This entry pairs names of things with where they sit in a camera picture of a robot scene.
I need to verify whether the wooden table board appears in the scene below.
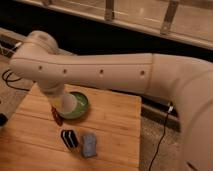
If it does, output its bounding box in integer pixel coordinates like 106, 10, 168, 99
0, 85, 141, 171

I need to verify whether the black white striped eraser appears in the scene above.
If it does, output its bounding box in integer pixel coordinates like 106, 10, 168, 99
61, 130, 79, 148

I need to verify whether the green ceramic bowl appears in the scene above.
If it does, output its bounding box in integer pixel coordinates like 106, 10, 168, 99
57, 92, 89, 119

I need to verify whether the black cable on floor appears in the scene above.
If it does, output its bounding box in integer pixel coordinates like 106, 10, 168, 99
147, 103, 174, 171

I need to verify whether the black object at left edge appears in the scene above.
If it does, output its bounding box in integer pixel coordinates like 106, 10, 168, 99
0, 113, 8, 127

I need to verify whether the red handled tool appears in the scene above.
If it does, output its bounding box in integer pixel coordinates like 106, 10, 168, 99
51, 106, 63, 126

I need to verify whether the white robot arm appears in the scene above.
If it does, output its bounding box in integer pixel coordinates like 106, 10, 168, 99
10, 31, 213, 171

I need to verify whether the blue sponge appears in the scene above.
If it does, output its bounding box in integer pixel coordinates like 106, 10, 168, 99
82, 133, 97, 158

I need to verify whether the white ceramic cup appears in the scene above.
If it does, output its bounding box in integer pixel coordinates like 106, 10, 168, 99
60, 93, 77, 114

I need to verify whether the black coiled cable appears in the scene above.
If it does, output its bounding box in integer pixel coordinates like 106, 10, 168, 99
1, 68, 34, 92

